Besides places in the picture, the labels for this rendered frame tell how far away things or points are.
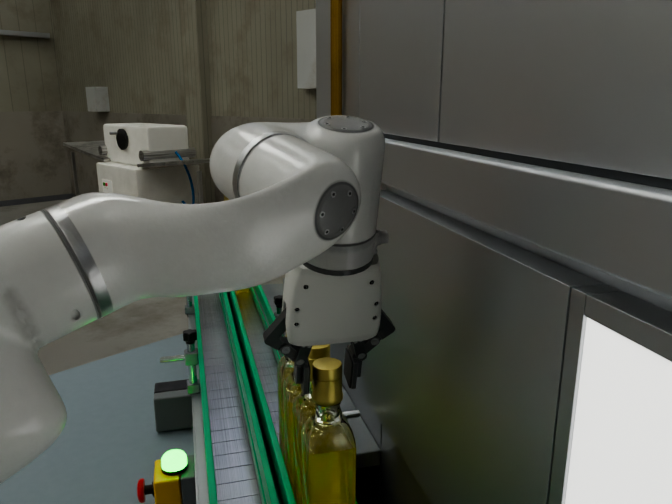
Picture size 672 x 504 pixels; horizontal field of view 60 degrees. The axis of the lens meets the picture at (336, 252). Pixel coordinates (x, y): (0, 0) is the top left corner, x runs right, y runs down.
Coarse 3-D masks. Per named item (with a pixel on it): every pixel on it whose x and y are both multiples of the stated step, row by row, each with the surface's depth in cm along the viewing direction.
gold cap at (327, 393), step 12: (324, 360) 66; (336, 360) 66; (312, 372) 65; (324, 372) 63; (336, 372) 64; (312, 384) 66; (324, 384) 64; (336, 384) 64; (312, 396) 65; (324, 396) 64; (336, 396) 65
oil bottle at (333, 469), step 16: (304, 432) 67; (320, 432) 65; (336, 432) 65; (352, 432) 66; (304, 448) 67; (320, 448) 64; (336, 448) 65; (352, 448) 65; (304, 464) 68; (320, 464) 65; (336, 464) 65; (352, 464) 66; (304, 480) 68; (320, 480) 65; (336, 480) 66; (352, 480) 66; (304, 496) 69; (320, 496) 66; (336, 496) 66; (352, 496) 67
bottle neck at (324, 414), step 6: (318, 408) 65; (324, 408) 65; (330, 408) 65; (336, 408) 65; (318, 414) 66; (324, 414) 65; (330, 414) 65; (336, 414) 66; (318, 420) 66; (324, 420) 65; (330, 420) 65; (336, 420) 66
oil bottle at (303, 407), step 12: (300, 396) 72; (300, 408) 71; (312, 408) 70; (300, 420) 70; (300, 432) 70; (300, 444) 71; (300, 456) 71; (300, 468) 72; (300, 480) 72; (300, 492) 72
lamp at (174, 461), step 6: (174, 450) 101; (180, 450) 102; (168, 456) 100; (174, 456) 100; (180, 456) 100; (186, 456) 101; (162, 462) 99; (168, 462) 99; (174, 462) 99; (180, 462) 99; (186, 462) 101; (162, 468) 100; (168, 468) 99; (174, 468) 99; (180, 468) 99; (186, 468) 101; (168, 474) 99; (174, 474) 99
